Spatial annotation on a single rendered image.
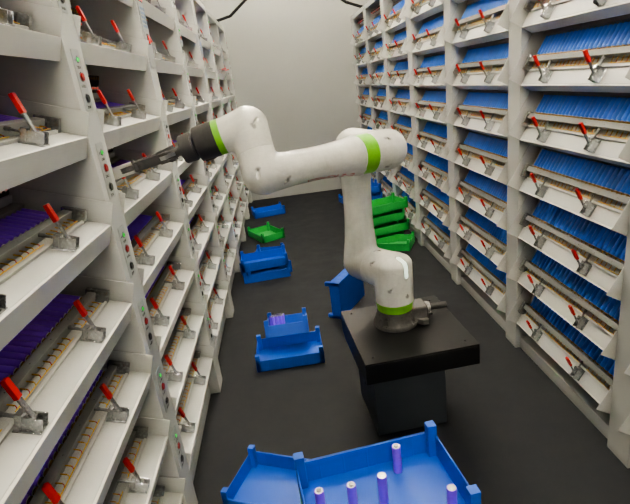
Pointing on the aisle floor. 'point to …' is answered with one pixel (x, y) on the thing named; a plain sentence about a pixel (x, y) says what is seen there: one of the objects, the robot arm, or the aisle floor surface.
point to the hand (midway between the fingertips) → (123, 170)
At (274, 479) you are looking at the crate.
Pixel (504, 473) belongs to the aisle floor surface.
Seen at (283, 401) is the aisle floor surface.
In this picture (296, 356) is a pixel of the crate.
